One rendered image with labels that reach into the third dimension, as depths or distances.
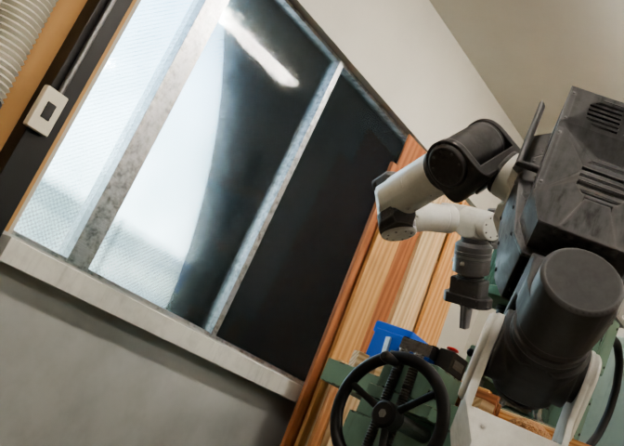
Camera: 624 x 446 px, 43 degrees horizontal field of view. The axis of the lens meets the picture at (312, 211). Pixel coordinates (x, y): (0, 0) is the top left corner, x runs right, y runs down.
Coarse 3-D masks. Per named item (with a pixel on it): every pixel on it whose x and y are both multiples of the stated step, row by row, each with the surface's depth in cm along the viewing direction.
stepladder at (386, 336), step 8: (376, 328) 287; (384, 328) 287; (392, 328) 285; (400, 328) 284; (376, 336) 286; (384, 336) 284; (392, 336) 282; (400, 336) 281; (408, 336) 281; (416, 336) 283; (376, 344) 284; (384, 344) 281; (392, 344) 281; (368, 352) 285; (376, 352) 283
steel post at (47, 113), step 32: (96, 0) 235; (128, 0) 241; (96, 32) 233; (64, 64) 229; (96, 64) 237; (32, 96) 230; (64, 96) 228; (32, 128) 223; (0, 160) 224; (32, 160) 227; (0, 192) 221; (0, 224) 223
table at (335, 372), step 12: (324, 372) 207; (336, 372) 205; (348, 372) 203; (336, 384) 203; (360, 384) 199; (372, 384) 186; (360, 396) 202; (372, 396) 185; (396, 396) 181; (420, 408) 177; (432, 408) 175; (456, 408) 182; (432, 420) 176
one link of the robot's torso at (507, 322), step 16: (512, 336) 115; (496, 352) 117; (512, 352) 115; (496, 368) 118; (512, 368) 116; (528, 368) 114; (544, 368) 112; (576, 368) 113; (496, 384) 121; (512, 384) 118; (528, 384) 116; (544, 384) 115; (560, 384) 114; (576, 384) 116; (528, 400) 119; (544, 400) 118; (560, 400) 117
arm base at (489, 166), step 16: (496, 128) 150; (448, 144) 143; (512, 144) 149; (432, 160) 146; (448, 160) 143; (464, 160) 141; (496, 160) 144; (432, 176) 148; (448, 176) 144; (464, 176) 142; (480, 176) 141; (448, 192) 147; (464, 192) 145
